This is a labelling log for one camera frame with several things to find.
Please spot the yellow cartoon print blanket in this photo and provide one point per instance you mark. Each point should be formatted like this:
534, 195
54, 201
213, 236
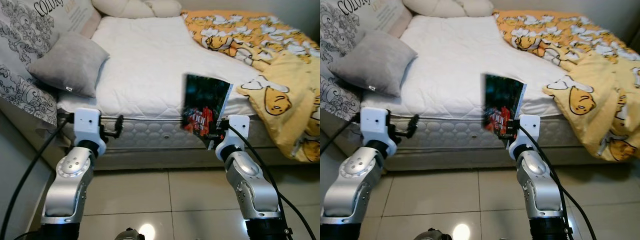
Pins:
600, 75
280, 75

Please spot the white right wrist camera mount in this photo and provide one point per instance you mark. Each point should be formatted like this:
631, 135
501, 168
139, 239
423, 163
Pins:
236, 131
529, 130

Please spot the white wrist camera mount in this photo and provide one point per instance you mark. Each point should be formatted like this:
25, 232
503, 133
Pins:
236, 131
87, 125
374, 125
529, 130

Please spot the grey pillow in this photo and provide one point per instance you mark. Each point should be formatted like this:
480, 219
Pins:
375, 62
70, 65

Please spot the beige tube cushion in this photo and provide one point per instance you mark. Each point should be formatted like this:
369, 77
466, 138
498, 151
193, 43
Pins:
445, 7
135, 7

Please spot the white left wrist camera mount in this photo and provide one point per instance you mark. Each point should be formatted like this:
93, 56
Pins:
374, 125
87, 125

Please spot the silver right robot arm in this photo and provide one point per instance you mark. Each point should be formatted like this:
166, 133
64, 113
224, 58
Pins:
250, 185
540, 185

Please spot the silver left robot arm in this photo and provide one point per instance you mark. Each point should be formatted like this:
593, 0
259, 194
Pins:
70, 180
352, 180

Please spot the ornament printed headboard cover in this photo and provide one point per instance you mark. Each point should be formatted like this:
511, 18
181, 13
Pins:
20, 50
334, 25

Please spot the dark glossy book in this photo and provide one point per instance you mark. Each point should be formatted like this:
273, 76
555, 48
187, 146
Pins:
205, 100
502, 100

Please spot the white quilted mattress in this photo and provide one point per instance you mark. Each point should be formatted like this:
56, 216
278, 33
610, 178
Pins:
150, 65
450, 65

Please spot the beige bed base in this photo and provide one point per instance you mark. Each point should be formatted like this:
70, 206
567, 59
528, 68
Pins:
160, 159
450, 159

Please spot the left robot leg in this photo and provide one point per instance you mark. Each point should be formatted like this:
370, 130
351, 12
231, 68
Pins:
440, 235
129, 235

